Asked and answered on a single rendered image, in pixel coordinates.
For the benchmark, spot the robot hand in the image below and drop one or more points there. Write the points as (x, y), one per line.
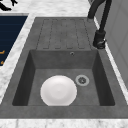
(6, 4)

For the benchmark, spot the white round plate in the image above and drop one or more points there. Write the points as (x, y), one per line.
(58, 91)

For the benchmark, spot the grey sink with draining board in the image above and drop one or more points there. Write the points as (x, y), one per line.
(66, 40)

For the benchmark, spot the black tap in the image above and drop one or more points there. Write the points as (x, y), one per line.
(100, 36)

